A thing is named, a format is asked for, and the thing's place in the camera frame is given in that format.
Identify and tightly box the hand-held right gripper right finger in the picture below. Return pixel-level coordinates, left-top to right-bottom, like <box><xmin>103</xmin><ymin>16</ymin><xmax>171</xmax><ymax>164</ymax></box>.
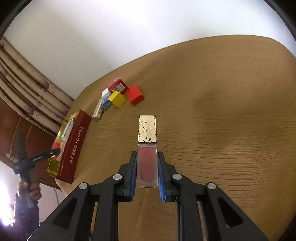
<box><xmin>157</xmin><ymin>152</ymin><xmax>270</xmax><ymax>241</ymax></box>

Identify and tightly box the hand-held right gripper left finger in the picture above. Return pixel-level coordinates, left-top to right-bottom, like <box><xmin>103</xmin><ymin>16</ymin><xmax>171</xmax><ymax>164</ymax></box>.
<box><xmin>26</xmin><ymin>151</ymin><xmax>138</xmax><ymax>241</ymax></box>

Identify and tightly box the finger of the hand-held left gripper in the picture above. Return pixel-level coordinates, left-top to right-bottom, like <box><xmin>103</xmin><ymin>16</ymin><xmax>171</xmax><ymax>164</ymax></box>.
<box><xmin>27</xmin><ymin>149</ymin><xmax>61</xmax><ymax>166</ymax></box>

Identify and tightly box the small multicoloured toy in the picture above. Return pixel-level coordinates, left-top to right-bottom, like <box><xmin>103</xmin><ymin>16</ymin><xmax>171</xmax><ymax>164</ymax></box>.
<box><xmin>52</xmin><ymin>142</ymin><xmax>62</xmax><ymax>158</ymax></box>

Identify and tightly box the red tin box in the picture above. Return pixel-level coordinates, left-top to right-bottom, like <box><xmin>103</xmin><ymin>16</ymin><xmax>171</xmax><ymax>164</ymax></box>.
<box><xmin>46</xmin><ymin>109</ymin><xmax>92</xmax><ymax>184</ymax></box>

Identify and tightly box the clear plastic box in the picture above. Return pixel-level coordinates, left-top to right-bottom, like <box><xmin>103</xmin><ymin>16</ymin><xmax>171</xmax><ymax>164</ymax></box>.
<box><xmin>60</xmin><ymin>120</ymin><xmax>75</xmax><ymax>142</ymax></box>

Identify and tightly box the gold-capped red lip gloss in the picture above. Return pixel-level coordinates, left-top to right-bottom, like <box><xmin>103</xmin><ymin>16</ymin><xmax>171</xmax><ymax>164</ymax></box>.
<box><xmin>137</xmin><ymin>115</ymin><xmax>159</xmax><ymax>189</ymax></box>

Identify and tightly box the blue patterned case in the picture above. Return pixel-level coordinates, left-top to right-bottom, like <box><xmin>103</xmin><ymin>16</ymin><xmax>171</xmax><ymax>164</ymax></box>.
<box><xmin>102</xmin><ymin>96</ymin><xmax>114</xmax><ymax>110</ymax></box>

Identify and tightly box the red cube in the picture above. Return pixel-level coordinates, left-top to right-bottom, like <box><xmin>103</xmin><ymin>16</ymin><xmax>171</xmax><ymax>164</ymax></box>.
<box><xmin>127</xmin><ymin>85</ymin><xmax>145</xmax><ymax>106</ymax></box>

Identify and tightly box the person's left forearm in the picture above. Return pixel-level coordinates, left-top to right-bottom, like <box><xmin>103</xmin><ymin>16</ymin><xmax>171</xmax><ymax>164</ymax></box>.
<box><xmin>13</xmin><ymin>197</ymin><xmax>41</xmax><ymax>232</ymax></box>

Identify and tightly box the person's left hand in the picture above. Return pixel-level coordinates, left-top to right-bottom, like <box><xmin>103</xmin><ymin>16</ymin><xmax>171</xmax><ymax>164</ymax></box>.
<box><xmin>18</xmin><ymin>181</ymin><xmax>42</xmax><ymax>201</ymax></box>

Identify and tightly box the brown wooden door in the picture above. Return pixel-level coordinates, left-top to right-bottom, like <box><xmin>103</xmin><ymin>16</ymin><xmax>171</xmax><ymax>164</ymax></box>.
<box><xmin>0</xmin><ymin>102</ymin><xmax>60</xmax><ymax>186</ymax></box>

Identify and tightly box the beige leaf-print curtain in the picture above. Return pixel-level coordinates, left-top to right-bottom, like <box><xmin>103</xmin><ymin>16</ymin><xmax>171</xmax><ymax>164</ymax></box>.
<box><xmin>0</xmin><ymin>36</ymin><xmax>75</xmax><ymax>139</ymax></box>

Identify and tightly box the yellow cube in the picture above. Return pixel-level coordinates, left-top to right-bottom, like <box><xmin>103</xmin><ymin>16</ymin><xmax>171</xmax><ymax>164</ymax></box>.
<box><xmin>108</xmin><ymin>91</ymin><xmax>126</xmax><ymax>108</ymax></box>

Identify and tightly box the red barcode box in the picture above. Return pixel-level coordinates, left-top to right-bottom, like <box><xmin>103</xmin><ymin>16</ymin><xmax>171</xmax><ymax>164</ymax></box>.
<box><xmin>107</xmin><ymin>76</ymin><xmax>129</xmax><ymax>95</ymax></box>

